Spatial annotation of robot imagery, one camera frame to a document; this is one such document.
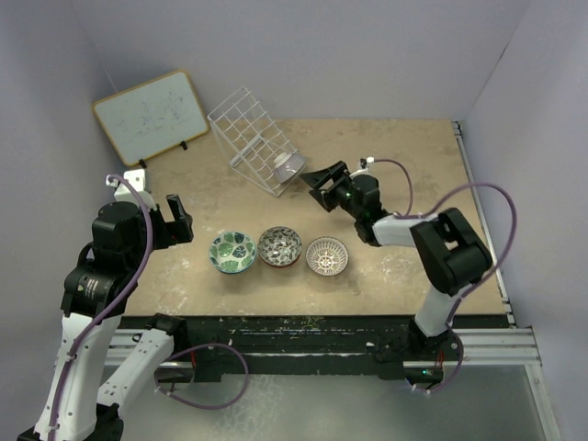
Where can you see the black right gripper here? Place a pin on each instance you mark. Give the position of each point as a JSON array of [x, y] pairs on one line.
[[319, 179]]

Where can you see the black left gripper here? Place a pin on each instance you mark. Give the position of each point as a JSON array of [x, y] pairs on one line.
[[173, 231]]

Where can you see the purple striped bowl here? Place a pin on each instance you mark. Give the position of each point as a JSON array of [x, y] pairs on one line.
[[287, 165]]

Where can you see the white mandala pattern bowl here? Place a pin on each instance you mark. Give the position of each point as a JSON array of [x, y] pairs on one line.
[[327, 256]]

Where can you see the brown floral pattern bowl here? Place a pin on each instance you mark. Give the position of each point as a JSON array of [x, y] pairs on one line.
[[279, 247]]

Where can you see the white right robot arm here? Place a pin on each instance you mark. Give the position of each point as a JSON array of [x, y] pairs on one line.
[[452, 254]]

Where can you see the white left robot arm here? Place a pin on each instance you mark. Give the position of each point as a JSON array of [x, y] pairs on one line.
[[81, 406]]

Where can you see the green leaf pattern bowl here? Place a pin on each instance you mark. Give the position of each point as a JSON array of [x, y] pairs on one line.
[[232, 252]]

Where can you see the yellow framed whiteboard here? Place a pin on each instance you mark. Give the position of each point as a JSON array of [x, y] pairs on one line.
[[151, 118]]

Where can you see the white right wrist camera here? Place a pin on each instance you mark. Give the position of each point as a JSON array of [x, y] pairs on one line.
[[363, 167]]

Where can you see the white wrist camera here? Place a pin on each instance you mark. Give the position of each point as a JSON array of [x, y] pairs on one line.
[[363, 167], [138, 180]]

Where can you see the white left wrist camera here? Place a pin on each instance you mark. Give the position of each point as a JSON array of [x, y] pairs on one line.
[[138, 180]]

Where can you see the white wire dish rack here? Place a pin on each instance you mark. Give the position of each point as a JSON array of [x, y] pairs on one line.
[[250, 140]]

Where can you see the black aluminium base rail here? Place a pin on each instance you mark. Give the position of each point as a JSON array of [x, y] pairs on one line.
[[310, 345]]

